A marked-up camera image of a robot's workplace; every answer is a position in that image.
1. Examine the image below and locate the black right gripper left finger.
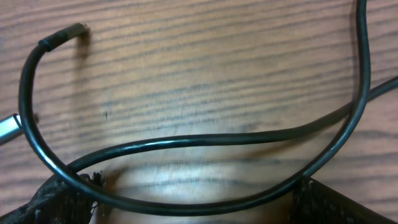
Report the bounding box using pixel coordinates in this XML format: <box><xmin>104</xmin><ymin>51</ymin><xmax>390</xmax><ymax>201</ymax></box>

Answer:
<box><xmin>1</xmin><ymin>177</ymin><xmax>95</xmax><ymax>224</ymax></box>

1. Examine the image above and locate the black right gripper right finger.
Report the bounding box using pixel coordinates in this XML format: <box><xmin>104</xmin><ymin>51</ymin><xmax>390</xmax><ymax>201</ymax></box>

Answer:
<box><xmin>290</xmin><ymin>177</ymin><xmax>397</xmax><ymax>224</ymax></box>

